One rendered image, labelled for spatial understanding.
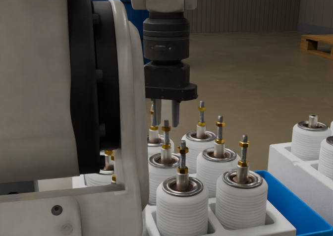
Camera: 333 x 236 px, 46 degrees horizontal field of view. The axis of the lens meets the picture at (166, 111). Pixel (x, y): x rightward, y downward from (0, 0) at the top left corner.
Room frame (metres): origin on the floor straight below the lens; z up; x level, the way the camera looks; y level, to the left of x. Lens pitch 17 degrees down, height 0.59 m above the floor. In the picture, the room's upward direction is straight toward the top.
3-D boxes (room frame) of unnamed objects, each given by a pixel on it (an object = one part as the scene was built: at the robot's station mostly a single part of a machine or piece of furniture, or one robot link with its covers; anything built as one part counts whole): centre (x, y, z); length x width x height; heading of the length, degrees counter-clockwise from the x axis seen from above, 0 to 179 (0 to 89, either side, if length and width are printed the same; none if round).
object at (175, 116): (0.76, -0.02, 0.36); 0.03 x 0.02 x 0.06; 165
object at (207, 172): (0.79, -0.11, 0.16); 0.10 x 0.10 x 0.18
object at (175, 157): (0.76, 0.00, 0.25); 0.08 x 0.08 x 0.01
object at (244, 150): (0.68, -0.14, 0.30); 0.01 x 0.01 x 0.08
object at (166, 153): (0.76, 0.00, 0.26); 0.02 x 0.02 x 0.03
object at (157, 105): (0.77, 0.02, 0.36); 0.03 x 0.02 x 0.06; 165
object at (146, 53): (0.76, 0.00, 0.45); 0.13 x 0.10 x 0.12; 75
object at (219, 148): (0.79, -0.11, 0.26); 0.02 x 0.02 x 0.03
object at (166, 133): (0.76, 0.00, 0.30); 0.01 x 0.01 x 0.08
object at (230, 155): (0.79, -0.11, 0.25); 0.08 x 0.08 x 0.01
